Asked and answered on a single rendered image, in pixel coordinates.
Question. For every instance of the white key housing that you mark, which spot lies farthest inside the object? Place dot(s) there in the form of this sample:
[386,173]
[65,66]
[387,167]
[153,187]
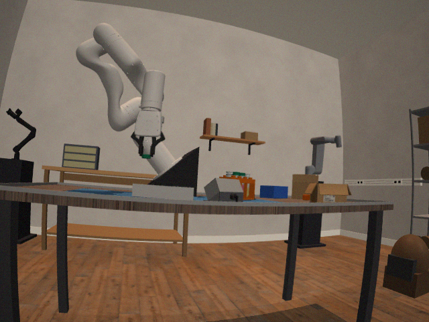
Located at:
[224,189]

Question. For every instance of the orange flat plate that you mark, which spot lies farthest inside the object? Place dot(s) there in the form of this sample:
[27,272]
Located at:
[245,180]

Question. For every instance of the blue open bin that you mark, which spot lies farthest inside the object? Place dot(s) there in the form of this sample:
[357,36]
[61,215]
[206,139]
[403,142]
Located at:
[276,192]

